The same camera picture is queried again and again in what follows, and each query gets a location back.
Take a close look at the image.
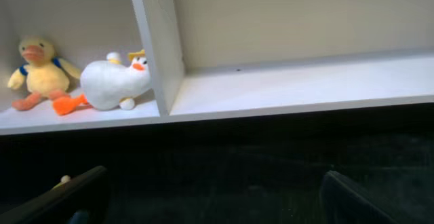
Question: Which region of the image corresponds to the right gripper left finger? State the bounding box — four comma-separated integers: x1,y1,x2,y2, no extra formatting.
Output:
0,165,110,224

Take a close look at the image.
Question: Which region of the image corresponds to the white plush duck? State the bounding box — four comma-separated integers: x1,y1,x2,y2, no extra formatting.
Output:
52,49,153,116

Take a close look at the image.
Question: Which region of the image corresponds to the yellow cat face rattle drum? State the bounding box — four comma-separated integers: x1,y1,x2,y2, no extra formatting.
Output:
50,174,72,190

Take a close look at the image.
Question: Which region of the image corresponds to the yellow plush duck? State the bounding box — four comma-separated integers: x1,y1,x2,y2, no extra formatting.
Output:
7,35,82,112

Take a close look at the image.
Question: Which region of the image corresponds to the white shelf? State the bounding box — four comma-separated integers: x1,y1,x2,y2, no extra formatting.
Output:
0,0,434,136

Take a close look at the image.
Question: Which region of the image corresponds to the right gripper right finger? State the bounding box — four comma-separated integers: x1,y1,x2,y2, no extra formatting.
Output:
318,170,399,224

